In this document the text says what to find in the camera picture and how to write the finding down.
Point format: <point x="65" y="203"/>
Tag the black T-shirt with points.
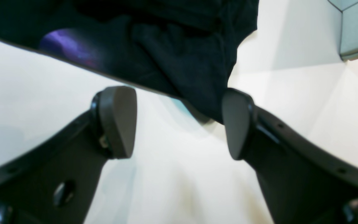
<point x="183" y="48"/>

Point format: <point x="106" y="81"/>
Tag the grey panel at table corner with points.
<point x="349" y="36"/>

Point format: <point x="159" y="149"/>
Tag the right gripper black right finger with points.
<point x="300" y="182"/>

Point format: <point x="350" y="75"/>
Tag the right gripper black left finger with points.
<point x="55" y="182"/>

